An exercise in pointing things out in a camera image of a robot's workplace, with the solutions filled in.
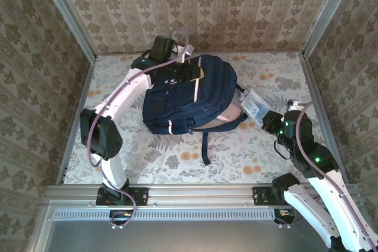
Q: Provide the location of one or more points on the right aluminium table rail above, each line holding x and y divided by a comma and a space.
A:
322, 86

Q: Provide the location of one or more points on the pink pencil case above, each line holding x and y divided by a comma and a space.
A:
230, 114

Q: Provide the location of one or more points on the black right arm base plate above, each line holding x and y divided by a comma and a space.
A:
261, 196

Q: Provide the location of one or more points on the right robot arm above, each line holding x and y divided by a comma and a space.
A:
330, 204

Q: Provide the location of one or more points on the right aluminium frame post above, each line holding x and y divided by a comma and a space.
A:
327, 13

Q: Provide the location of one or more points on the left aluminium table rail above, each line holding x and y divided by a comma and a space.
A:
79, 98

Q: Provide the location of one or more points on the aluminium frame post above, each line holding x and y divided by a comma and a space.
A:
68, 16
327, 13

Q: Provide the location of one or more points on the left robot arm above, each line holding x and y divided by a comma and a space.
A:
106, 134

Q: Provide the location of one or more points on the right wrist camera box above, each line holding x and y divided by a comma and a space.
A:
292, 105

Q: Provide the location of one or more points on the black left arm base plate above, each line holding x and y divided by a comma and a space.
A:
138, 196

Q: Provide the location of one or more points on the aluminium mounting rail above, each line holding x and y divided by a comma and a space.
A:
200, 194

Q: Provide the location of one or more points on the left aluminium frame post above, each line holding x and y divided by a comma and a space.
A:
68, 16

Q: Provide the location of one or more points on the grey metal sheet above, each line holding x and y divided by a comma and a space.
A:
177, 237

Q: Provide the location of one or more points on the aluminium table rail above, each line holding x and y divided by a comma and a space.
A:
322, 86
79, 98

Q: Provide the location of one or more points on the navy blue backpack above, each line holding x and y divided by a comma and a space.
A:
183, 107

